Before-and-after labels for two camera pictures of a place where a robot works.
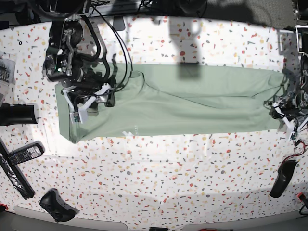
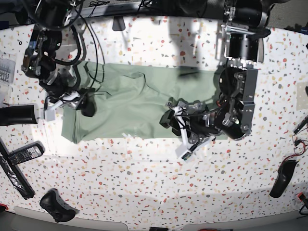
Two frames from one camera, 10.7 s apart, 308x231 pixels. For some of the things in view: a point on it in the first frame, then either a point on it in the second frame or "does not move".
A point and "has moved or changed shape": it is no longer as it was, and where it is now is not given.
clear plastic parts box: [7, 71] does not move
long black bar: [19, 180] does not move
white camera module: [75, 117] to [49, 115]
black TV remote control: [31, 151] does not move
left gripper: [83, 93] to [73, 99]
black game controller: [51, 202] does not move
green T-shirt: [170, 99] has moved or changed shape
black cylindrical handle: [11, 114] does not move
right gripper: [291, 108] to [200, 123]
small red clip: [301, 196] does not move
